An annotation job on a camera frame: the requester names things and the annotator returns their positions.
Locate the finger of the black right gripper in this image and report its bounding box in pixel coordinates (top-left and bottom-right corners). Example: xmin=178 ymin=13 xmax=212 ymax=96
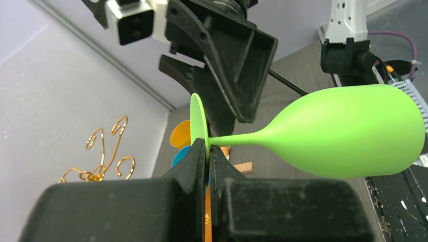
xmin=158 ymin=55 xmax=235 ymax=136
xmin=165 ymin=1 xmax=278 ymax=123

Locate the small wooden block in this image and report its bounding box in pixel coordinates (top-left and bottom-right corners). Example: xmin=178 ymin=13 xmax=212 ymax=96
xmin=233 ymin=162 xmax=254 ymax=174

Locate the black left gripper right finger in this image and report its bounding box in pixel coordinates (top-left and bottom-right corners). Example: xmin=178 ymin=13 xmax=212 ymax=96
xmin=209 ymin=145 xmax=375 ymax=241

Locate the black music stand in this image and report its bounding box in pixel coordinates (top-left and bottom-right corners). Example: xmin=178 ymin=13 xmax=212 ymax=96
xmin=269 ymin=70 xmax=308 ymax=96

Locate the green plastic wine glass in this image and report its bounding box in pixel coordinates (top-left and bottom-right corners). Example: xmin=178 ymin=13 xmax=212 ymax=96
xmin=190 ymin=84 xmax=426 ymax=178

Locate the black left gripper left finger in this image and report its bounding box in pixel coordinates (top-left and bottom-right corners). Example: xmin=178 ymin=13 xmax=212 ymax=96
xmin=19 ymin=138 xmax=207 ymax=241

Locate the small colourful toy figure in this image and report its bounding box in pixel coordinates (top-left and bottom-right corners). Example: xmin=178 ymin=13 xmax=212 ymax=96
xmin=221 ymin=146 xmax=231 ymax=161

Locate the blue plastic wine glass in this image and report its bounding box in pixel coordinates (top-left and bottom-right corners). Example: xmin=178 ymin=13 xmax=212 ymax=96
xmin=171 ymin=146 xmax=191 ymax=168

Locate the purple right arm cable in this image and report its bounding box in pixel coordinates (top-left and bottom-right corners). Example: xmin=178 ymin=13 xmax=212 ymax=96
xmin=367 ymin=30 xmax=419 ymax=83

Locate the yellow plastic wine glass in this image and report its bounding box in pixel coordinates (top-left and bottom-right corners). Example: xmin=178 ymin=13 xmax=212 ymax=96
xmin=170 ymin=120 xmax=191 ymax=150

